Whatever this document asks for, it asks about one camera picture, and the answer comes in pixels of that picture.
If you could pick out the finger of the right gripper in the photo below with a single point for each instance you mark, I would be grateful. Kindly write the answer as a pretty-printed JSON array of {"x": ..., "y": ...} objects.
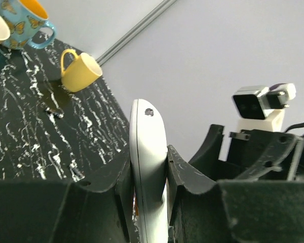
[
  {"x": 271, "y": 156},
  {"x": 206, "y": 159}
]

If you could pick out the white remote control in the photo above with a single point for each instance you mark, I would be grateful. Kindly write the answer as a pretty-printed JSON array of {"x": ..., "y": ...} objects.
[{"x": 148, "y": 151}]

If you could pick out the blue AAA battery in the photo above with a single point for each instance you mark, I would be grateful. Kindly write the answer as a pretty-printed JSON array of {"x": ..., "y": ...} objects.
[{"x": 54, "y": 113}]

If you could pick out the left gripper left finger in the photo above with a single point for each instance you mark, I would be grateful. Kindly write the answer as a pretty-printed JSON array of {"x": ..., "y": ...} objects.
[{"x": 95, "y": 209}]

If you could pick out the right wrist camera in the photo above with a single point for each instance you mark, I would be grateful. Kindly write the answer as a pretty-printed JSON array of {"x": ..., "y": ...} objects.
[{"x": 262, "y": 107}]

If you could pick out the right aluminium frame post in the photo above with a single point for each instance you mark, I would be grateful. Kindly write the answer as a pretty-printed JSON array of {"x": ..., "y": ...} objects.
[{"x": 136, "y": 30}]

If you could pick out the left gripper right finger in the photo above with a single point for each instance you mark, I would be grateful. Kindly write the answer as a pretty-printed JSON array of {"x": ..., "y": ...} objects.
[{"x": 232, "y": 210}]

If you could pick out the yellow mug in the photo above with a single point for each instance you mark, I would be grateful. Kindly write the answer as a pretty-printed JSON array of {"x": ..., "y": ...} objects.
[{"x": 81, "y": 73}]

